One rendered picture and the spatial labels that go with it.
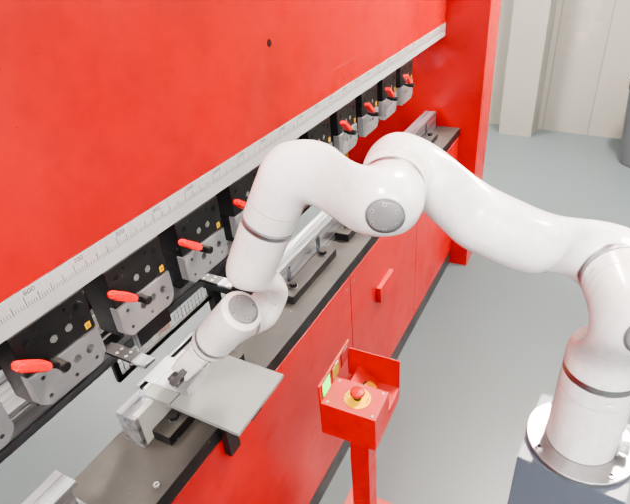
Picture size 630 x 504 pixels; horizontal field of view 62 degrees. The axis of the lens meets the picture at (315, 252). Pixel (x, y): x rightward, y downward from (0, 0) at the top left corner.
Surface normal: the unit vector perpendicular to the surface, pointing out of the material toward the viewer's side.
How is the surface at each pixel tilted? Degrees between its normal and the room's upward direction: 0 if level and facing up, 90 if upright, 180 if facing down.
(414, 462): 0
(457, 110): 90
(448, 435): 0
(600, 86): 90
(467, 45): 90
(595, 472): 0
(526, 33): 90
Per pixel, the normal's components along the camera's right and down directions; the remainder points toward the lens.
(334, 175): -0.73, -0.06
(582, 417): -0.63, 0.45
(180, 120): 0.88, 0.19
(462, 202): -0.63, -0.28
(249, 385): -0.07, -0.84
